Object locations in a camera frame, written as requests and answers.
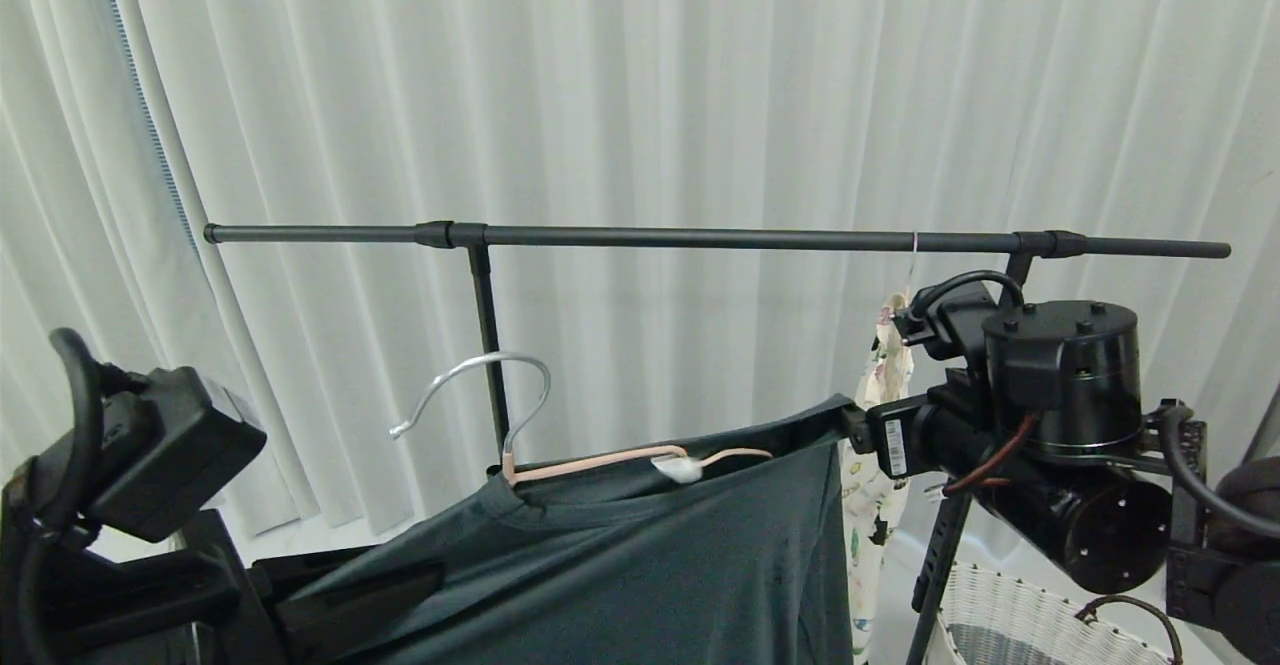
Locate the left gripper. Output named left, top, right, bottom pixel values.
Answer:
left=0, top=455, right=447, bottom=665

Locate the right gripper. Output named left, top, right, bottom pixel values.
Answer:
left=864, top=393, right=993, bottom=481

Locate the cream printed garment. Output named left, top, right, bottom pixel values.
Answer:
left=840, top=290, right=919, bottom=665

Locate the dark grey garment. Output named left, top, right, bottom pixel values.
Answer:
left=280, top=395, right=863, bottom=665

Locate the white laundry basket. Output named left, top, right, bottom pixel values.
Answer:
left=925, top=562, right=1187, bottom=665

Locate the black clothes rack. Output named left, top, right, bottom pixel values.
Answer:
left=203, top=220, right=1232, bottom=665

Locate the white curtain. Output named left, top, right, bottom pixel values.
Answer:
left=0, top=0, right=1280, bottom=556

